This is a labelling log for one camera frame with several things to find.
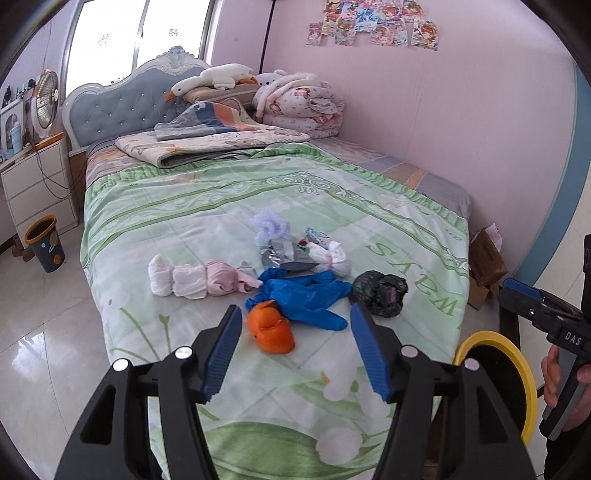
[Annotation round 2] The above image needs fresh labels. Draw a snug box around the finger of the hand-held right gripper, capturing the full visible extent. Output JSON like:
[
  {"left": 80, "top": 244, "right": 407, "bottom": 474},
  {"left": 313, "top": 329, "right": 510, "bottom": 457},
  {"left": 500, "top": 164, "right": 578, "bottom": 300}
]
[{"left": 498, "top": 278, "right": 583, "bottom": 329}]

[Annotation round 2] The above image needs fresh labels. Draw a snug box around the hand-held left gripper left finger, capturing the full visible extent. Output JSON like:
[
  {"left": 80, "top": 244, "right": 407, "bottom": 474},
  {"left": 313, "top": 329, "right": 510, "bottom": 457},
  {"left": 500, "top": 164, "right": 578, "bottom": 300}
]
[{"left": 54, "top": 305, "right": 244, "bottom": 480}]

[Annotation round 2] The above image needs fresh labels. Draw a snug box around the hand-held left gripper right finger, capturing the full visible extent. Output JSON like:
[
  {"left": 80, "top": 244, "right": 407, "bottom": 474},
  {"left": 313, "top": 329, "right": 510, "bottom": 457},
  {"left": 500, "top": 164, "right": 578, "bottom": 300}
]
[{"left": 349, "top": 305, "right": 546, "bottom": 480}]

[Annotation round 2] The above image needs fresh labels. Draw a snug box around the orange peel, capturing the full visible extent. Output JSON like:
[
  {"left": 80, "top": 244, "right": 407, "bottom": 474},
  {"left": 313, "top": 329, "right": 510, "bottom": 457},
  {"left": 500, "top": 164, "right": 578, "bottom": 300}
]
[{"left": 248, "top": 300, "right": 295, "bottom": 354}]

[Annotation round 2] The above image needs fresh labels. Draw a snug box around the yellow rimmed trash bin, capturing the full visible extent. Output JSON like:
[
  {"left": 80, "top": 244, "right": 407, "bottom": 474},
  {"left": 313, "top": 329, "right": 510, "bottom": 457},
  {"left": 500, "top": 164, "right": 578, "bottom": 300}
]
[{"left": 455, "top": 330, "right": 539, "bottom": 446}]

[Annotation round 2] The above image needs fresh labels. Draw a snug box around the black plastic bag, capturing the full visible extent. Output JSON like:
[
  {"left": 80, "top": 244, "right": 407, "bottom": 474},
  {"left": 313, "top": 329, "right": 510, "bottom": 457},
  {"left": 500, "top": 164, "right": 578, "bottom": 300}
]
[{"left": 353, "top": 271, "right": 410, "bottom": 318}]

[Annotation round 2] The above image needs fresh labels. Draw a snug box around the pink cloth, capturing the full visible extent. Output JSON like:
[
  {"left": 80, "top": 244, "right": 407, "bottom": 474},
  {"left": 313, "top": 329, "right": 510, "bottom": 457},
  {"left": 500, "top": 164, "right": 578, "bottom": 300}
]
[{"left": 204, "top": 259, "right": 264, "bottom": 296}]

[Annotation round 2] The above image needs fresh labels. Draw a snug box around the blue rubber glove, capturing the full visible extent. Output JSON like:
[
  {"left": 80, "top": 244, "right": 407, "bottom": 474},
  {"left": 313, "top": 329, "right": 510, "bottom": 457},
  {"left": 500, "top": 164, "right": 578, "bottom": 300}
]
[{"left": 245, "top": 270, "right": 354, "bottom": 332}]

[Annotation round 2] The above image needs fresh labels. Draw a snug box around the silver foil packet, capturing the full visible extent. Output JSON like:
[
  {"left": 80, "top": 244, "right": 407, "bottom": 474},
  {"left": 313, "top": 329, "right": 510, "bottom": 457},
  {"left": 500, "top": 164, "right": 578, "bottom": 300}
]
[{"left": 259, "top": 237, "right": 321, "bottom": 273}]

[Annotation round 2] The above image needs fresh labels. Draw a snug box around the green snack wrapper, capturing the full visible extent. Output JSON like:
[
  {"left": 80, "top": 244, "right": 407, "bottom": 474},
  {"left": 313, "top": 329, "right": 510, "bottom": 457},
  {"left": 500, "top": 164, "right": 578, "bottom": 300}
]
[{"left": 302, "top": 227, "right": 331, "bottom": 250}]

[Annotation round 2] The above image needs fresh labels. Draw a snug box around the person's right forearm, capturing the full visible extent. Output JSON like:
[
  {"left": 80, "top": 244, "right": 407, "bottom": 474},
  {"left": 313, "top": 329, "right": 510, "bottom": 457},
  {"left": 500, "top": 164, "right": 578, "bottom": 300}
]
[{"left": 542, "top": 415, "right": 591, "bottom": 480}]

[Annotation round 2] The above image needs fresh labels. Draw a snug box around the person's right hand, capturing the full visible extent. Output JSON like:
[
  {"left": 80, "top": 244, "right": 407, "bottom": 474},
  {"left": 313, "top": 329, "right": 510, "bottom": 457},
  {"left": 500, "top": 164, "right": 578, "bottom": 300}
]
[{"left": 541, "top": 344, "right": 563, "bottom": 408}]

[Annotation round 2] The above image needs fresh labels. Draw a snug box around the brown cardboard box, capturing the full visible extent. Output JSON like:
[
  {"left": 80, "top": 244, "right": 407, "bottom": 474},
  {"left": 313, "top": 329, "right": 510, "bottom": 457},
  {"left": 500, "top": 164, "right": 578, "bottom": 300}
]
[{"left": 466, "top": 226, "right": 509, "bottom": 311}]

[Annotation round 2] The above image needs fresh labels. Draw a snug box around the green floral bed cover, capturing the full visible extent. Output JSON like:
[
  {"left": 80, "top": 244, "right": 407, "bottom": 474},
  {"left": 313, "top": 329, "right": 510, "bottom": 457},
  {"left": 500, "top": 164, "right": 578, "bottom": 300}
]
[{"left": 79, "top": 141, "right": 472, "bottom": 480}]

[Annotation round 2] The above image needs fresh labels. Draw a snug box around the pastel patchwork bed sheet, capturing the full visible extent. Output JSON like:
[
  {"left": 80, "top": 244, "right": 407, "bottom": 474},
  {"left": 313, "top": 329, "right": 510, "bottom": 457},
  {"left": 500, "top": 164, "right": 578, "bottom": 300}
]
[{"left": 84, "top": 134, "right": 474, "bottom": 223}]

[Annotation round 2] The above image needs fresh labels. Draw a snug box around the blue bin with orange rim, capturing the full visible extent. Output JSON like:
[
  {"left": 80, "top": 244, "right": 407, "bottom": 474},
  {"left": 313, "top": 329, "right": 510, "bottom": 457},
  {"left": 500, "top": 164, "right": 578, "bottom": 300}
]
[{"left": 24, "top": 215, "right": 66, "bottom": 274}]

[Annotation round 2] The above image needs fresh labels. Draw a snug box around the folded cream cartoon quilt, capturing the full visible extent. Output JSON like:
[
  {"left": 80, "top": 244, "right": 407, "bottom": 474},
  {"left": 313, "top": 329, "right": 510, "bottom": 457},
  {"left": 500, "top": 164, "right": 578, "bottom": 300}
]
[{"left": 115, "top": 122, "right": 311, "bottom": 168}]

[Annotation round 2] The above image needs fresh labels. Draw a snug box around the folded grey orange blanket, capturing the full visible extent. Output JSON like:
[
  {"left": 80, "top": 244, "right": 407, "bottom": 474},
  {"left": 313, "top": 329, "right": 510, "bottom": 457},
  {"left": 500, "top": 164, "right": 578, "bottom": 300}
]
[{"left": 154, "top": 100, "right": 260, "bottom": 142}]

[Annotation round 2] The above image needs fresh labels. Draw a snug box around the white drawer nightstand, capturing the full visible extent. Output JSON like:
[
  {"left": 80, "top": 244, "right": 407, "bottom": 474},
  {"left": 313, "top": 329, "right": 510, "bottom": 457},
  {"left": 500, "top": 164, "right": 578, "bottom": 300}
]
[{"left": 0, "top": 131, "right": 82, "bottom": 237}]

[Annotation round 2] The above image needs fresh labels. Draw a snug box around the rolled pink printed quilt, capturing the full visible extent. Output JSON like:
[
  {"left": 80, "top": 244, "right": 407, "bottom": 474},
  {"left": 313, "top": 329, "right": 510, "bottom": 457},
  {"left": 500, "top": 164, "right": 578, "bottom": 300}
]
[{"left": 252, "top": 71, "right": 346, "bottom": 139}]

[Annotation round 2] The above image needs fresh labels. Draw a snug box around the striped pillow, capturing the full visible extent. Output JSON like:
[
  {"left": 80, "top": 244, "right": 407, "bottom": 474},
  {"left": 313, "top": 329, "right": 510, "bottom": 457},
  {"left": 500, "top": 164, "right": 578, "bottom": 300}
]
[{"left": 182, "top": 83, "right": 254, "bottom": 106}]

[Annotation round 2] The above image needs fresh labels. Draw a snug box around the blue tufted bed headboard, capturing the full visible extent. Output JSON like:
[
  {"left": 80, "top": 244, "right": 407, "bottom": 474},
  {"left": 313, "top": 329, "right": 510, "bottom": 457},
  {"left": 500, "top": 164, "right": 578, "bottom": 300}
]
[{"left": 62, "top": 50, "right": 214, "bottom": 149}]

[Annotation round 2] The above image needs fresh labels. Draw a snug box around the white goose plush toy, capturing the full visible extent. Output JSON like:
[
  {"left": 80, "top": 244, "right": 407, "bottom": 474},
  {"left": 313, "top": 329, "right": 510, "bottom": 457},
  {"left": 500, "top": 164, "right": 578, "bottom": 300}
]
[{"left": 166, "top": 63, "right": 259, "bottom": 102}]

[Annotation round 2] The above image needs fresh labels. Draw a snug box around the white rabbit plush toy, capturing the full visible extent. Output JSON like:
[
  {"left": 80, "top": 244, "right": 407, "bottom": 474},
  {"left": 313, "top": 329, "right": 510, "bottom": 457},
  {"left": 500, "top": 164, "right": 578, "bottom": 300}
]
[{"left": 253, "top": 69, "right": 289, "bottom": 100}]

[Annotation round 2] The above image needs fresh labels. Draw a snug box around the round electric fan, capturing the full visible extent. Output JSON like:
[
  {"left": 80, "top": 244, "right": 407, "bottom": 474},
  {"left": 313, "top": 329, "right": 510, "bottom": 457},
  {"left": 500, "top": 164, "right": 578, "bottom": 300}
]
[{"left": 34, "top": 69, "right": 60, "bottom": 140}]

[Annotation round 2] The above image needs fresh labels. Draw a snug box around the black pole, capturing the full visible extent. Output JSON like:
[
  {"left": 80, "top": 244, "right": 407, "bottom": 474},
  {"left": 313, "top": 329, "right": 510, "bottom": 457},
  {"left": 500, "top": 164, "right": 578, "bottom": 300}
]
[{"left": 259, "top": 0, "right": 280, "bottom": 75}]

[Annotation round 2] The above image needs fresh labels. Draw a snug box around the white storage case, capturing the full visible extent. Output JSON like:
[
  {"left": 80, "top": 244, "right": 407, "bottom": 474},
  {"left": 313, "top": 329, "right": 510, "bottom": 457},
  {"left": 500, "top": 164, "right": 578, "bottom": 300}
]
[{"left": 0, "top": 102, "right": 27, "bottom": 158}]

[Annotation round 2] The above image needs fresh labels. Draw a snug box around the bedroom window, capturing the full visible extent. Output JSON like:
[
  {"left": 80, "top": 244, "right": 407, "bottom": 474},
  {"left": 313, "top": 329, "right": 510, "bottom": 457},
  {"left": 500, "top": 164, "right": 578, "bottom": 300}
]
[{"left": 65, "top": 0, "right": 218, "bottom": 88}]

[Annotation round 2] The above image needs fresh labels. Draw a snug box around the black power cable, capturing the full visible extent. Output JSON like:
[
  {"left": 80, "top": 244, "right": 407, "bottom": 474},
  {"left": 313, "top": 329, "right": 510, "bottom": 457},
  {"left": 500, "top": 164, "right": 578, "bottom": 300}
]
[{"left": 31, "top": 137, "right": 71, "bottom": 200}]

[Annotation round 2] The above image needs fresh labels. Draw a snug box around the cluster of cartoon wall posters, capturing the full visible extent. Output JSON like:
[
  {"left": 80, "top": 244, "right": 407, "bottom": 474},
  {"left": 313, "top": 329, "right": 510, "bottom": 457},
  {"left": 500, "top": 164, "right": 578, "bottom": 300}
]
[{"left": 305, "top": 0, "right": 440, "bottom": 51}]

